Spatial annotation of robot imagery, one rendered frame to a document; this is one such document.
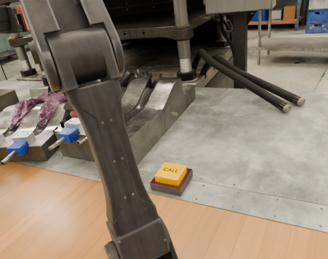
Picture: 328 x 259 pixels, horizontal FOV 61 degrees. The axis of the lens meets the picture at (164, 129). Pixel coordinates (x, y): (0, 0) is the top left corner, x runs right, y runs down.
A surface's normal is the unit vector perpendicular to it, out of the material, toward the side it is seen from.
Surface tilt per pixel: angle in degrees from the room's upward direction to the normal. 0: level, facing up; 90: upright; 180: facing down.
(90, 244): 0
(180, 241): 0
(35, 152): 90
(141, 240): 73
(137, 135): 90
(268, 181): 0
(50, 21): 47
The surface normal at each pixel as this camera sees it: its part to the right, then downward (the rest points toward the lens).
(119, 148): 0.40, 0.10
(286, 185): -0.13, -0.87
